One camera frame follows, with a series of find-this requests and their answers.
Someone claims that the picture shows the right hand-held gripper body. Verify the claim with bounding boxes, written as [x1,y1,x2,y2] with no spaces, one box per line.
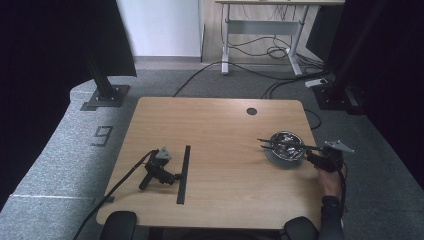
[318,139,355,173]

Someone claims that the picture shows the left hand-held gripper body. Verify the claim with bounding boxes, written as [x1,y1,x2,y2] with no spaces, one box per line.
[138,147,178,192]

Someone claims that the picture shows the black ribbed strip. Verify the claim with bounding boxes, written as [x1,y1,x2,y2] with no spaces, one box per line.
[176,144,192,205]

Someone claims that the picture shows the shiny metal bowl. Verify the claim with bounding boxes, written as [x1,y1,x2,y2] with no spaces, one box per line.
[269,130,307,162]

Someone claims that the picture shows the pile of small metal parts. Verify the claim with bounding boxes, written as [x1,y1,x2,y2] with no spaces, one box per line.
[273,133,303,158]

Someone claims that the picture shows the black tweezers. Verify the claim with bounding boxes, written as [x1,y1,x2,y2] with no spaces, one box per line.
[257,138,323,152]

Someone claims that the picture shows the person's right hand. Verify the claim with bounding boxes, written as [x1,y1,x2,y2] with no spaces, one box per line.
[315,164,346,198]

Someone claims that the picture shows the grey round dish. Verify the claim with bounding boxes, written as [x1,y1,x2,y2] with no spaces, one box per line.
[263,146,306,170]

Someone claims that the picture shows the dark tape floor number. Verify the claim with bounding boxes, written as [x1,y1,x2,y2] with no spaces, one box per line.
[90,125,114,148]

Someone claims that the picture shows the grey tape marker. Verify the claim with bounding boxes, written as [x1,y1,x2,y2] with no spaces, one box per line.
[93,195,116,205]

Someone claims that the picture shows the black metal stand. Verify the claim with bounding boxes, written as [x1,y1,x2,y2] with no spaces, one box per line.
[312,0,389,116]
[79,43,131,112]

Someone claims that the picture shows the black chair armrest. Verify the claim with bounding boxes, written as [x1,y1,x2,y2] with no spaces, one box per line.
[99,210,138,240]
[283,215,320,240]

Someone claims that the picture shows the white power strip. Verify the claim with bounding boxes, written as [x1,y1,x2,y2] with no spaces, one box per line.
[304,77,329,89]

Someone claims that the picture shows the black curtain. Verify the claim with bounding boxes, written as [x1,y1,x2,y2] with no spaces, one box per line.
[0,0,138,211]
[328,0,424,189]

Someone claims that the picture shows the white desk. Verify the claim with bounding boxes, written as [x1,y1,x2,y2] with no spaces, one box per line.
[214,0,346,77]

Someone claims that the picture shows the short black floor cable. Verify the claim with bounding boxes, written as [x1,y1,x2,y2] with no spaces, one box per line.
[303,108,323,131]

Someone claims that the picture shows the left hand-held gripper black cable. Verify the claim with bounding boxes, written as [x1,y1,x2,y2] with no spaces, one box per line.
[72,149,159,240]

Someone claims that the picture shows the long black floor cable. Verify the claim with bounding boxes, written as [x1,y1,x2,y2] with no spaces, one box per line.
[172,60,331,98]

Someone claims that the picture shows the bundle of black cables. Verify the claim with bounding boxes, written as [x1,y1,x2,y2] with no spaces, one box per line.
[228,4,323,68]

